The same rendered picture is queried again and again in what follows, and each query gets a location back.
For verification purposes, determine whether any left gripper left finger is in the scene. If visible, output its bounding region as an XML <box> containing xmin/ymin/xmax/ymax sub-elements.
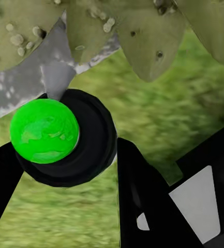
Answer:
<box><xmin>0</xmin><ymin>142</ymin><xmax>24</xmax><ymax>218</ymax></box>

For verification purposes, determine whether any insectifuge atomizer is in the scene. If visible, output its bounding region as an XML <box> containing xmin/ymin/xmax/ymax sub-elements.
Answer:
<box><xmin>10</xmin><ymin>60</ymin><xmax>118</xmax><ymax>188</ymax></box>

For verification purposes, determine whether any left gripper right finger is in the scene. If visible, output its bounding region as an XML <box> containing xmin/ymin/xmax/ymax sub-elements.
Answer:
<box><xmin>116</xmin><ymin>137</ymin><xmax>204</xmax><ymax>248</ymax></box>

